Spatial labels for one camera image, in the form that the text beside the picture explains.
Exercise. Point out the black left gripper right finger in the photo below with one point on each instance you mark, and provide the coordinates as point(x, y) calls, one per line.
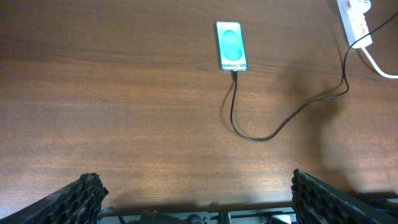
point(314, 201)

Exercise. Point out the white USB charger plug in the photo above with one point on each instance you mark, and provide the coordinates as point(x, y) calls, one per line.
point(361, 6)

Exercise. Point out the white power strip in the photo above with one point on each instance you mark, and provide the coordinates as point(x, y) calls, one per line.
point(356, 28)

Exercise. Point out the blue Galaxy smartphone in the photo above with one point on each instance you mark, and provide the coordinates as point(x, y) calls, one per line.
point(231, 46)

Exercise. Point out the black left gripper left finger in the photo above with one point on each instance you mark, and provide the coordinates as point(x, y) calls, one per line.
point(78, 202)

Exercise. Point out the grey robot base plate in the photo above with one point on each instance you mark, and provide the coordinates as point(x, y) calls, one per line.
point(282, 215)

